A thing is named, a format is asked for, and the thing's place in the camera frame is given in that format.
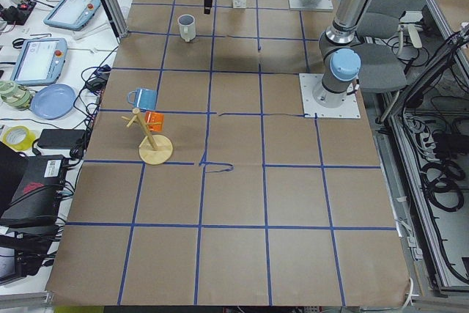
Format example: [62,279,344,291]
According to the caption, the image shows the white mug dark interior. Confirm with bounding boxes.
[177,14,196,43]

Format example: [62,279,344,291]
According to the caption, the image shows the blue mug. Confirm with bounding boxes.
[127,87,157,111]

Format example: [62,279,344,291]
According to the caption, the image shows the orange mug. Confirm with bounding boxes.
[144,111,164,133]

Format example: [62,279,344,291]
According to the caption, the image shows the far teach pendant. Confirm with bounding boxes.
[43,0,101,31]

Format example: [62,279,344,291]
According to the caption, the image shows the teach pendant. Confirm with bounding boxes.
[43,0,101,31]
[10,38,68,86]

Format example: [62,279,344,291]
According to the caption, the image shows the wooden mug tree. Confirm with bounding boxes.
[122,108,174,165]

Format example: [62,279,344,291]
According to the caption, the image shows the near teach pendant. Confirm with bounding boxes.
[10,38,68,86]

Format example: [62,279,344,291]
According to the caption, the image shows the light blue plate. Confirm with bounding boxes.
[30,84,76,119]

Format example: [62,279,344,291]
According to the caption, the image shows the grey office chair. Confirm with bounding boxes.
[352,0,410,93]

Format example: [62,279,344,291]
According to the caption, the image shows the black scissors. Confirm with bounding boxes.
[12,38,26,49]

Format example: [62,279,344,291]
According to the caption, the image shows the black power adapter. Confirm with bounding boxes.
[37,129,85,149]

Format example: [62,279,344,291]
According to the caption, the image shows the green tape rolls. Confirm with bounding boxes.
[1,81,33,110]

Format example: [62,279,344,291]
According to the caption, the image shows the yellow tape roll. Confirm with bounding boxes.
[2,126,36,152]

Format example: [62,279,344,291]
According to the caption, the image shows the black electronics box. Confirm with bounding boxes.
[1,155,75,229]

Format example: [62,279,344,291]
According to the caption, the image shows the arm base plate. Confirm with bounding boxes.
[299,73,361,119]
[289,0,333,12]

